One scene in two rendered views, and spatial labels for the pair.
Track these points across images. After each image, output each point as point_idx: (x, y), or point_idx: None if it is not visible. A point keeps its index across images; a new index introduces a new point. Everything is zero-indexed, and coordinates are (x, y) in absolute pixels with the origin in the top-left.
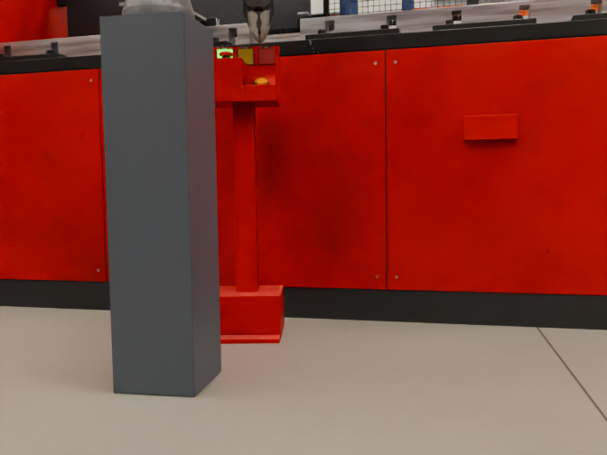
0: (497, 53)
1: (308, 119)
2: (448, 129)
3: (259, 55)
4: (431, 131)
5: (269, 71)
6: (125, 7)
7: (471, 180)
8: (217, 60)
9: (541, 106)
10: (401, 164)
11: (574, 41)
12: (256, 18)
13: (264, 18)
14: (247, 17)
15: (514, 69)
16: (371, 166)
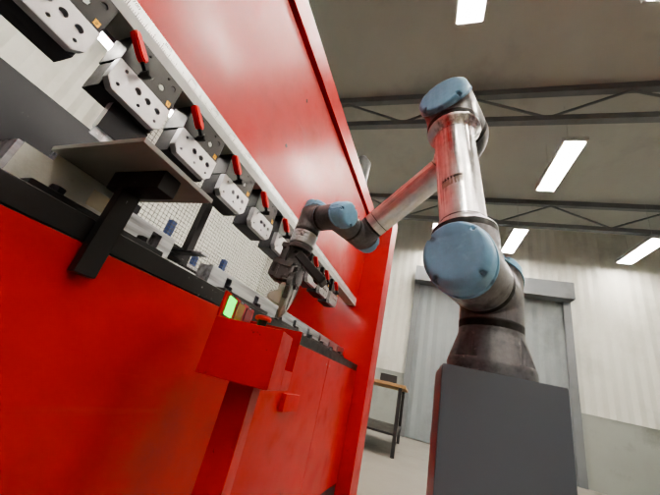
0: (302, 353)
1: (213, 381)
2: (275, 402)
3: (246, 315)
4: (269, 403)
5: (206, 319)
6: (532, 369)
7: (271, 443)
8: (286, 337)
9: (302, 390)
10: (248, 432)
11: (317, 355)
12: (291, 294)
13: (292, 297)
14: (289, 290)
15: (302, 365)
16: None
